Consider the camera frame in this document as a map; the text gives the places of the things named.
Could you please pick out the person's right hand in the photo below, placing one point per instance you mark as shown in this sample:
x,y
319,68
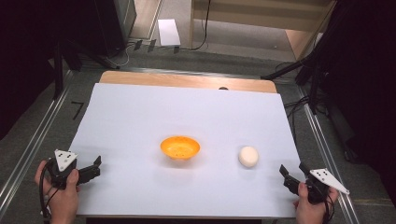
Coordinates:
x,y
311,213

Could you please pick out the metal floor rail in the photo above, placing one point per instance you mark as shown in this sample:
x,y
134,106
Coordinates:
x,y
34,143
323,143

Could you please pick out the orange plastic bowl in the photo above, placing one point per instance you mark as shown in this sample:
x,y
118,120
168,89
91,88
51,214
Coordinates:
x,y
180,147

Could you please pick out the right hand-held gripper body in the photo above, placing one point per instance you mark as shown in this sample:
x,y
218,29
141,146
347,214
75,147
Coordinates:
x,y
323,182

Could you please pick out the white flat box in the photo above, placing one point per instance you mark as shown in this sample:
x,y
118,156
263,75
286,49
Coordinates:
x,y
169,32

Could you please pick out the light wooden frame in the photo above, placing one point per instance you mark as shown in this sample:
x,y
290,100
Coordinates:
x,y
249,21

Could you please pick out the small dark knob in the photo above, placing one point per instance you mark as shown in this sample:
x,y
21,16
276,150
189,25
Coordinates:
x,y
223,88

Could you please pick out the white paper sheet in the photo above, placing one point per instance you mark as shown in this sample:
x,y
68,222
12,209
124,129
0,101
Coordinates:
x,y
140,124

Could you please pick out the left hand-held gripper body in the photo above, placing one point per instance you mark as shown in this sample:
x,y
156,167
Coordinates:
x,y
63,161

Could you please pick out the black metal stand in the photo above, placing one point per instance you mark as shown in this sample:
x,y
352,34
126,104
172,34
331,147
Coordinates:
x,y
313,77
58,71

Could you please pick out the grey cabinet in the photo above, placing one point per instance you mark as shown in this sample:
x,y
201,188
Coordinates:
x,y
126,18

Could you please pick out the person's left hand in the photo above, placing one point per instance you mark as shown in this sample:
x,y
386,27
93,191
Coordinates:
x,y
63,202

